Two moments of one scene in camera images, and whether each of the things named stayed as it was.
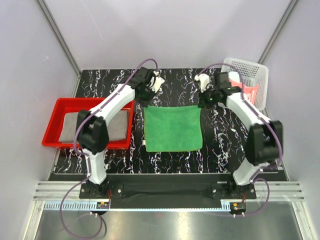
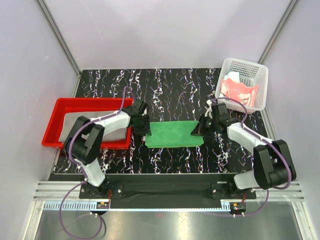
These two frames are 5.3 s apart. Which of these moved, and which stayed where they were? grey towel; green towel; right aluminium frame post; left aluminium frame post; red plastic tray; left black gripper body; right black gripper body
Moved: left black gripper body; right black gripper body; green towel
Stayed: right aluminium frame post; red plastic tray; grey towel; left aluminium frame post
